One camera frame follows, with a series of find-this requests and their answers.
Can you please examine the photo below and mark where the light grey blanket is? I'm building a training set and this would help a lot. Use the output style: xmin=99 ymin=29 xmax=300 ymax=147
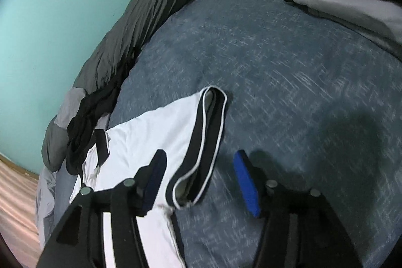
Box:
xmin=35 ymin=168 xmax=74 ymax=250

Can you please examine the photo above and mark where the dark grey rolled duvet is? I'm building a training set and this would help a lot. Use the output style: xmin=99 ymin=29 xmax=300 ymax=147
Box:
xmin=42 ymin=0 xmax=236 ymax=173

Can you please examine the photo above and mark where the light grey garment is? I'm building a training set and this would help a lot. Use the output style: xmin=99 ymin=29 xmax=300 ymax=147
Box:
xmin=94 ymin=114 xmax=110 ymax=131

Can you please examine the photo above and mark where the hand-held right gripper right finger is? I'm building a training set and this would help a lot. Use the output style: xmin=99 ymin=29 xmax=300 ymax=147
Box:
xmin=233 ymin=149 xmax=362 ymax=268

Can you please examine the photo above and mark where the white polo shirt black trim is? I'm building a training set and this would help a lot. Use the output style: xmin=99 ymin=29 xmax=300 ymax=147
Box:
xmin=67 ymin=85 xmax=228 ymax=268

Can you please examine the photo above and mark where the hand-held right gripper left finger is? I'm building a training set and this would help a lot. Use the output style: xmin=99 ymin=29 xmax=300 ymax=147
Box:
xmin=36 ymin=149 xmax=168 ymax=268

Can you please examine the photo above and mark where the grey cloth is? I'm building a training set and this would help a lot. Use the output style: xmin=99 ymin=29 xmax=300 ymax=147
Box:
xmin=55 ymin=87 xmax=87 ymax=130

